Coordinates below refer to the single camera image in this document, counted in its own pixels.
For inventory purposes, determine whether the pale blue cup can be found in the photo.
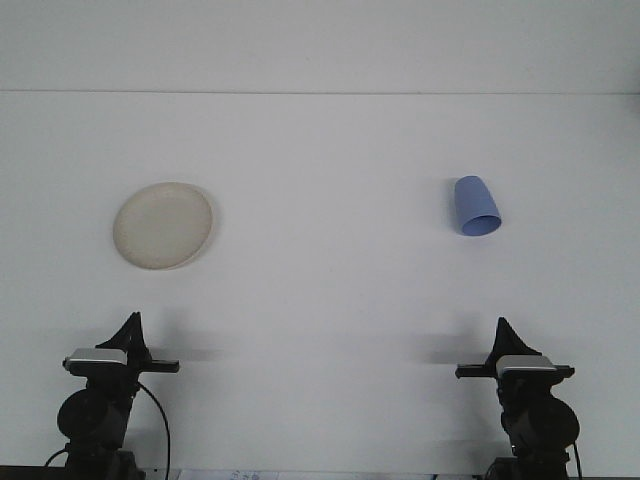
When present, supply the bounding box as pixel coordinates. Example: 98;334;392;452
453;174;502;237

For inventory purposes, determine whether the pale round plate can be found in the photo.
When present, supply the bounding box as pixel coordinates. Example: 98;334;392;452
111;181;220;272

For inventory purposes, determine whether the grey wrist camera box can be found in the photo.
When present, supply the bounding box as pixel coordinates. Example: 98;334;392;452
497;354;557;380
62;347;129;377

